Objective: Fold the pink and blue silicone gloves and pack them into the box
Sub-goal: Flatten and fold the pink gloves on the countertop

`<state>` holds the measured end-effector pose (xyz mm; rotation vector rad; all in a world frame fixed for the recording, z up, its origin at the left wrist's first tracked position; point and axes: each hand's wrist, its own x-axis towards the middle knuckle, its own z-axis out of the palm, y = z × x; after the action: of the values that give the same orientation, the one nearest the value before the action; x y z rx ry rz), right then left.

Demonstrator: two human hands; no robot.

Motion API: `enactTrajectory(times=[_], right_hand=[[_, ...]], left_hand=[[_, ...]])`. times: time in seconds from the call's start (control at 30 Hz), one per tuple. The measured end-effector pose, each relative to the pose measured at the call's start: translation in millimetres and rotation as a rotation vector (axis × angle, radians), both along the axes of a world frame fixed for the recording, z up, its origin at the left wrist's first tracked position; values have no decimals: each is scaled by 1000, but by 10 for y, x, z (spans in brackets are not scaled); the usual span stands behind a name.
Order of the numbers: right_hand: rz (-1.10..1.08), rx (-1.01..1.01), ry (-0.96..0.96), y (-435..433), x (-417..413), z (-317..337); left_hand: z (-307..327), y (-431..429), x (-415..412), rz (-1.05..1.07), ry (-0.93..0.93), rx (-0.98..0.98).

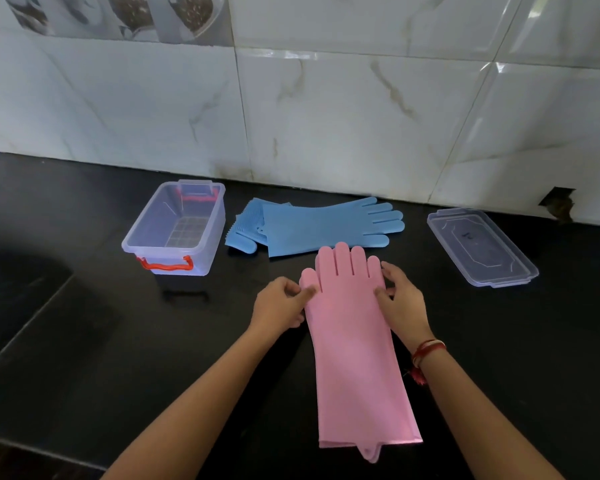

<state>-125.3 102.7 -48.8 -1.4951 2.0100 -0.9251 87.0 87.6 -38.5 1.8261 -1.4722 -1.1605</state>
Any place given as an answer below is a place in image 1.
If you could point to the person's left hand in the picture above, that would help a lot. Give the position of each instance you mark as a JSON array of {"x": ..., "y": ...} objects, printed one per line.
[{"x": 280, "y": 307}]

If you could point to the transparent plastic lid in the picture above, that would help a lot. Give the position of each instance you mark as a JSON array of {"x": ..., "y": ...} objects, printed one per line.
[{"x": 480, "y": 247}]

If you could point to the blue rubber glove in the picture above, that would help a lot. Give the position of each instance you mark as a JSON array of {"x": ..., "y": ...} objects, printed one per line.
[
  {"x": 310, "y": 227},
  {"x": 245, "y": 227}
]

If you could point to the person's right forearm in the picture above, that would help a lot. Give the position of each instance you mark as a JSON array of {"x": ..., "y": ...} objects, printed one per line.
[{"x": 485, "y": 429}]

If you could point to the transparent plastic box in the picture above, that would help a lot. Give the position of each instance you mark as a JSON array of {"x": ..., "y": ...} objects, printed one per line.
[{"x": 185, "y": 234}]

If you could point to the person's left forearm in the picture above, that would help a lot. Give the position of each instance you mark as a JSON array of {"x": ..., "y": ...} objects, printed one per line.
[{"x": 190, "y": 424}]

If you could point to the dessert picture wall tile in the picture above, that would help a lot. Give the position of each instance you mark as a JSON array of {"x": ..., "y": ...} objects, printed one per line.
[{"x": 130, "y": 14}]

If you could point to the black sink basin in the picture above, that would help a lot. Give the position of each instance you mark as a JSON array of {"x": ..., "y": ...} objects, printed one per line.
[{"x": 15, "y": 309}]

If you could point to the person's right hand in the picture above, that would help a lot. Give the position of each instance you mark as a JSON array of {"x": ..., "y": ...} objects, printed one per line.
[{"x": 407, "y": 314}]

